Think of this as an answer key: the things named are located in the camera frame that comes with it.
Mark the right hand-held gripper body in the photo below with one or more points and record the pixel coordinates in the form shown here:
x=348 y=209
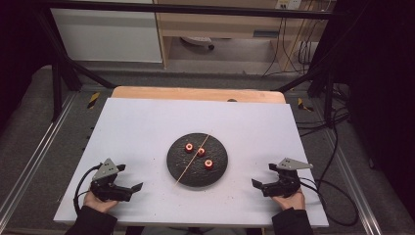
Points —
x=284 y=187

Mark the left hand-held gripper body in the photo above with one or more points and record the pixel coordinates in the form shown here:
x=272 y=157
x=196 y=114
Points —
x=106 y=192

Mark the black round plate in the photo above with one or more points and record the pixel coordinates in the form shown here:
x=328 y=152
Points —
x=208 y=178

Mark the thin wooden skewer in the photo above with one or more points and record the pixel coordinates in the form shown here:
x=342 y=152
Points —
x=192 y=159

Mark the person's left hand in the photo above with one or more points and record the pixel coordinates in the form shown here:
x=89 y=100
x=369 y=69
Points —
x=98 y=205

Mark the person's right hand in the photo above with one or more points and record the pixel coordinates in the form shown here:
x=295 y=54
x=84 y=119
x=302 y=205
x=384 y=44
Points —
x=293 y=202

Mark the white board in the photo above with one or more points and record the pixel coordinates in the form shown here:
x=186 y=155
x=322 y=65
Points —
x=137 y=130

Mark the black metal stand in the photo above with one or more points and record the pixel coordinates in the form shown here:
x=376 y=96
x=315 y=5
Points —
x=329 y=98
x=57 y=91

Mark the wooden table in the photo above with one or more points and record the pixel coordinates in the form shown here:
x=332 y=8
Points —
x=195 y=94

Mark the black curtain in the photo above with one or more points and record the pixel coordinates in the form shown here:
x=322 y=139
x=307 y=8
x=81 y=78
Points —
x=385 y=98
x=19 y=49

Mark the white cabinet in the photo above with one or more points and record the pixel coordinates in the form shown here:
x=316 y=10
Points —
x=104 y=36

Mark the grey desk label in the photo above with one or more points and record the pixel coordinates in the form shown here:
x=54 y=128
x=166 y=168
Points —
x=266 y=33

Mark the white curved object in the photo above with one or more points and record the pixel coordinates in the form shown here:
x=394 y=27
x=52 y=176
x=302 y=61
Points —
x=197 y=40

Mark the light wooden desk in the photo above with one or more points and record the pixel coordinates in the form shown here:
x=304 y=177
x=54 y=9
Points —
x=221 y=23

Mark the white power strip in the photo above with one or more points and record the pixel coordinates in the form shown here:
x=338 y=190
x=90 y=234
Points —
x=288 y=4

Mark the black metal crossbar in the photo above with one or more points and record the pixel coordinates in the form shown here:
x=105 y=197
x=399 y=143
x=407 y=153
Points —
x=195 y=9

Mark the aluminium rail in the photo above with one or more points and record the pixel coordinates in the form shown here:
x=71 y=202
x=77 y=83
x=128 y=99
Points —
x=39 y=153
x=352 y=182

